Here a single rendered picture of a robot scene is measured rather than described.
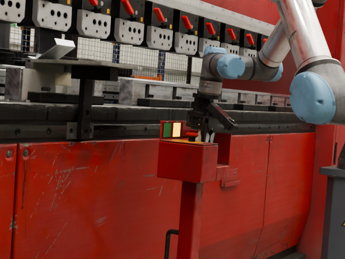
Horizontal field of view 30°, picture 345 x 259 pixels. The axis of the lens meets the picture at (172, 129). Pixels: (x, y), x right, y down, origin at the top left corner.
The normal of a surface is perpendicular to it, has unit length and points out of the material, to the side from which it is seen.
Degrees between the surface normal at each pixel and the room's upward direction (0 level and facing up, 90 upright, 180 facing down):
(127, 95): 90
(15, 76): 90
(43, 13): 90
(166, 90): 90
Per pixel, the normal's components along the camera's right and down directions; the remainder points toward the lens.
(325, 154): -0.52, 0.01
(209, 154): 0.87, 0.08
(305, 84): -0.90, 0.07
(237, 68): 0.36, 0.14
